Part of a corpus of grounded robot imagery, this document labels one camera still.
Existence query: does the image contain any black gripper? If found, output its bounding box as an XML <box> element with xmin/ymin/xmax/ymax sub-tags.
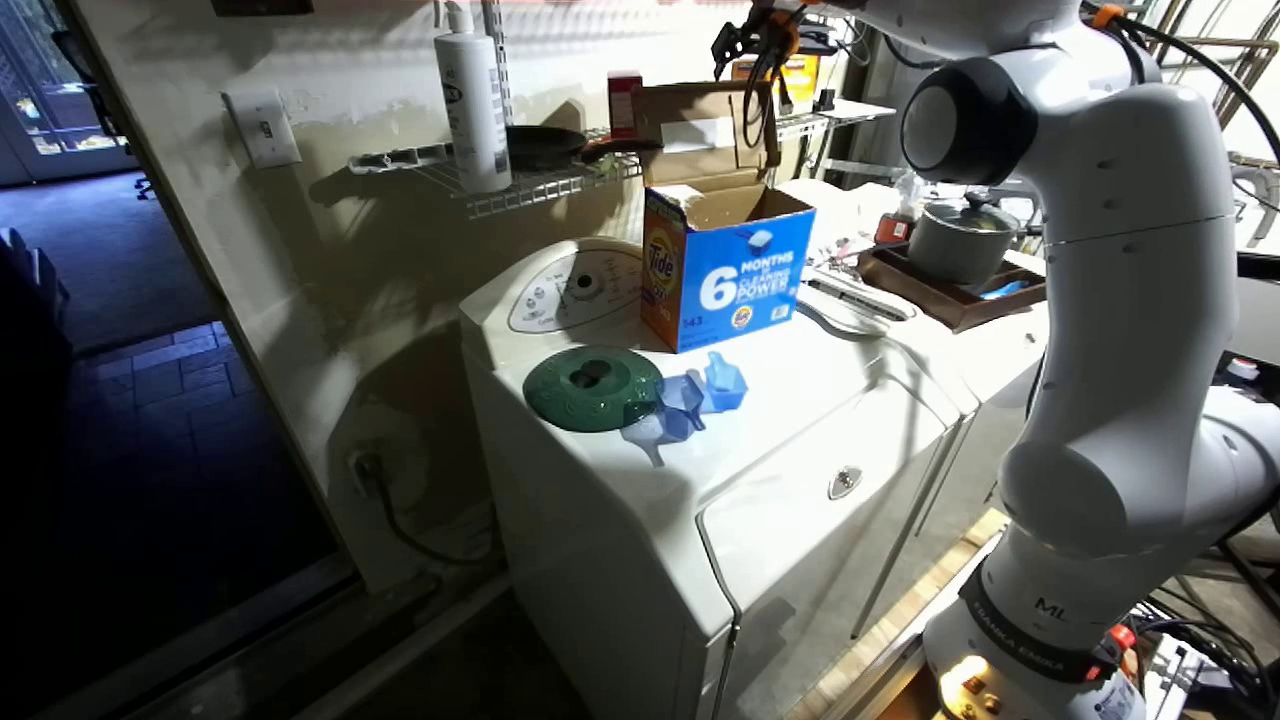
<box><xmin>712</xmin><ymin>5</ymin><xmax>808</xmax><ymax>176</ymax></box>

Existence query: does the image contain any blue cleaning powder box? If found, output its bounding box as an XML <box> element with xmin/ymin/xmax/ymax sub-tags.
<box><xmin>629</xmin><ymin>75</ymin><xmax>821</xmax><ymax>354</ymax></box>

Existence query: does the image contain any blue measuring cup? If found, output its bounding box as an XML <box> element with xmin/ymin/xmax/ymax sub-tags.
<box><xmin>621</xmin><ymin>367</ymin><xmax>712</xmax><ymax>468</ymax></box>
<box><xmin>699</xmin><ymin>348</ymin><xmax>754</xmax><ymax>416</ymax></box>

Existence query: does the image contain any green round lid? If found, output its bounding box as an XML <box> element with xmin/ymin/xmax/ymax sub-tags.
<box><xmin>519</xmin><ymin>344</ymin><xmax>667</xmax><ymax>435</ymax></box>

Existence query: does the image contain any grey cylindrical tank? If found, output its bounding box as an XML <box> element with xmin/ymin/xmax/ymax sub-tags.
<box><xmin>854</xmin><ymin>24</ymin><xmax>936</xmax><ymax>176</ymax></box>

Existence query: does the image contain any red pink container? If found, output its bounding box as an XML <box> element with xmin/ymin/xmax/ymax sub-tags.
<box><xmin>606</xmin><ymin>70</ymin><xmax>648</xmax><ymax>137</ymax></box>

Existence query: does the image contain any clear bottle red label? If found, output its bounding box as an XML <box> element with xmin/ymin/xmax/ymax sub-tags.
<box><xmin>876</xmin><ymin>194</ymin><xmax>930</xmax><ymax>257</ymax></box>

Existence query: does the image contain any metal spoon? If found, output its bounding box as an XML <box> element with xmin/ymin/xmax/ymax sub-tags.
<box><xmin>803</xmin><ymin>270</ymin><xmax>911</xmax><ymax>323</ymax></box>

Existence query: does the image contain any black frying pan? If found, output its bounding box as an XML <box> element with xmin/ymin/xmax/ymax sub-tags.
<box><xmin>505</xmin><ymin>121</ymin><xmax>667</xmax><ymax>176</ymax></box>

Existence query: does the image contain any grey metal pot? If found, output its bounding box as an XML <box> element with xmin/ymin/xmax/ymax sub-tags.
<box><xmin>906</xmin><ymin>189</ymin><xmax>1027</xmax><ymax>292</ymax></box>

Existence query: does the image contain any brown wooden tray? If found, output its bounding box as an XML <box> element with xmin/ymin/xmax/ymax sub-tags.
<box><xmin>858</xmin><ymin>245</ymin><xmax>1054</xmax><ymax>337</ymax></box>

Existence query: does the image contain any tall white bottle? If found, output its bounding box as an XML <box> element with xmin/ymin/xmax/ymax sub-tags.
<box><xmin>431</xmin><ymin>0</ymin><xmax>515</xmax><ymax>194</ymax></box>

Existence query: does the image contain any white washing machine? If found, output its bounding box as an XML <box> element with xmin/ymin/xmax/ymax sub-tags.
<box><xmin>455</xmin><ymin>176</ymin><xmax>976</xmax><ymax>720</ymax></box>

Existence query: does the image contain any white dryer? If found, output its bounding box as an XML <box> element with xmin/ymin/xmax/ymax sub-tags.
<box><xmin>854</xmin><ymin>245</ymin><xmax>1056</xmax><ymax>643</ymax></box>

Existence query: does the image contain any wooden base board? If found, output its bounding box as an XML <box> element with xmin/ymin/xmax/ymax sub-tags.
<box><xmin>786</xmin><ymin>504</ymin><xmax>1017</xmax><ymax>720</ymax></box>

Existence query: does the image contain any white wire shelf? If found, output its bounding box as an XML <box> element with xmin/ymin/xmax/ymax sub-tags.
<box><xmin>349</xmin><ymin>96</ymin><xmax>898</xmax><ymax>222</ymax></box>

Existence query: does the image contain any white wall outlet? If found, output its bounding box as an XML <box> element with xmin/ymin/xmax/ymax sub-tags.
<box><xmin>221</xmin><ymin>89</ymin><xmax>304</xmax><ymax>170</ymax></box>

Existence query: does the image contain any black power cord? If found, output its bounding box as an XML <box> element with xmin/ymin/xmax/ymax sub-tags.
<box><xmin>349</xmin><ymin>445</ymin><xmax>500</xmax><ymax>571</ymax></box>

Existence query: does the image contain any tangled cable pile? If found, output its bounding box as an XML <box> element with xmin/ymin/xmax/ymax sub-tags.
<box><xmin>1094</xmin><ymin>604</ymin><xmax>1280</xmax><ymax>720</ymax></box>

